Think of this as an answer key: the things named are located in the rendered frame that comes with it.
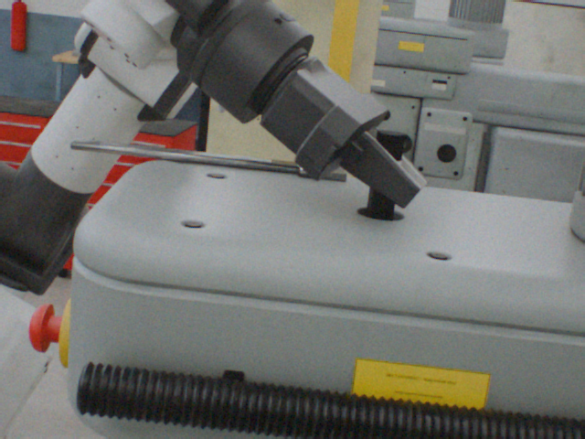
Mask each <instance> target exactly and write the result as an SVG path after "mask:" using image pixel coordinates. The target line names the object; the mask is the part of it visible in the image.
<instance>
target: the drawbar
mask: <svg viewBox="0 0 585 439"><path fill-rule="evenodd" d="M404 138H405V136H404V134H402V133H397V131H391V130H377V139H376V141H377V142H378V143H379V144H380V145H381V146H382V147H384V148H385V149H386V150H387V151H388V152H389V153H390V154H391V155H392V156H393V158H394V159H395V160H396V161H397V162H400V161H401V158H402V151H403V145H404ZM394 208H395V203H394V202H392V201H391V200H389V199H388V198H386V197H384V196H382V195H380V194H378V193H377V192H376V191H375V190H373V189H372V188H369V194H368V201H367V214H366V217H367V218H371V219H374V220H390V221H393V216H394Z"/></svg>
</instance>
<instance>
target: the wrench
mask: <svg viewBox="0 0 585 439"><path fill-rule="evenodd" d="M69 147H70V149H72V150H81V151H91V152H99V153H108V154H117V155H134V156H143V157H152V158H153V159H161V160H169V161H179V162H188V163H196V164H206V165H214V166H232V167H240V168H248V169H259V170H267V171H275V172H285V173H294V174H297V173H298V172H299V176H300V177H312V176H310V175H309V174H308V173H307V172H306V171H303V170H302V169H301V168H300V167H299V166H297V165H296V164H295V163H294V162H288V161H279V160H270V159H261V158H252V156H246V155H226V154H218V153H210V152H199V151H191V150H183V149H174V148H164V147H156V146H147V145H130V144H121V143H113V142H103V141H94V140H86V139H78V138H77V139H74V140H73V141H72V142H71V143H70V145H69ZM321 179H326V180H335V181H344V182H346V172H345V170H344V169H343V168H342V167H339V168H337V169H336V170H335V171H334V172H331V173H329V174H328V175H326V176H325V177H323V178H321Z"/></svg>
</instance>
